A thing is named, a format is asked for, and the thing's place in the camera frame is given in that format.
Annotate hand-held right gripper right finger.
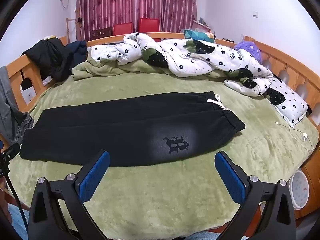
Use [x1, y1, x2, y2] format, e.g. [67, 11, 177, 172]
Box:
[214, 151, 297, 240]

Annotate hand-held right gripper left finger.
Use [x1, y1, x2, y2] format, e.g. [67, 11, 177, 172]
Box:
[28, 149, 110, 240]

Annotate black pants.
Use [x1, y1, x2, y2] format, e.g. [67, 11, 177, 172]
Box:
[19, 91, 246, 167]

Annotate grey denim garment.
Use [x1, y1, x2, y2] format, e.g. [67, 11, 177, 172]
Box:
[0, 66, 34, 144]

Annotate green fleece bed cover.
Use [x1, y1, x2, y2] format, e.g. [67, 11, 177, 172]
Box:
[7, 72, 320, 238]

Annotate person's leg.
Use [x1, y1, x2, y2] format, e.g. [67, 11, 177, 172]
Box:
[7, 204, 28, 240]

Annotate white plastic basin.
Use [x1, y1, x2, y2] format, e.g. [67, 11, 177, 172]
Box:
[289, 170, 310, 210]

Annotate white floral pillow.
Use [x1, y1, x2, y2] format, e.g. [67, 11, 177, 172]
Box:
[262, 76, 309, 127]

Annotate crumpled green blanket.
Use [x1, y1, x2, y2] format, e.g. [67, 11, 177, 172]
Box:
[72, 59, 225, 82]

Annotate dark clothes pile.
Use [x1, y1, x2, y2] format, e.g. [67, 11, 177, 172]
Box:
[20, 38, 73, 82]

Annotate navy garment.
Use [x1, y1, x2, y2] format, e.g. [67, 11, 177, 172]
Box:
[65, 41, 88, 63]

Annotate white floral quilt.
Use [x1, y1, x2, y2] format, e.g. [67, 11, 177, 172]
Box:
[86, 32, 274, 97]

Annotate wooden coat rack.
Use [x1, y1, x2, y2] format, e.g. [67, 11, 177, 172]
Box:
[66, 7, 83, 43]

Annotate dark wooden chair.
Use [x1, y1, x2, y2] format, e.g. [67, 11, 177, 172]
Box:
[90, 27, 113, 40]

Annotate teal patterned cushion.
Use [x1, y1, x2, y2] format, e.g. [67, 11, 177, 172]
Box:
[183, 29, 216, 43]

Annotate red chair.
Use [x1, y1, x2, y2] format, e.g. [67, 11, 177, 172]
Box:
[138, 18, 160, 33]
[113, 22, 133, 36]

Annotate red striped curtain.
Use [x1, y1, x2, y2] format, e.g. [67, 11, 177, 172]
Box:
[75, 0, 198, 42]

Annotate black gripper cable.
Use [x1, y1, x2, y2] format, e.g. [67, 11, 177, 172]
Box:
[2, 160, 29, 230]

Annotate white charging cable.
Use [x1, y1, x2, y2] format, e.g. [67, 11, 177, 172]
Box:
[275, 121, 314, 152]

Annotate wooden bed frame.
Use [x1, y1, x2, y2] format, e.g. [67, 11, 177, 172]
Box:
[0, 32, 320, 240]

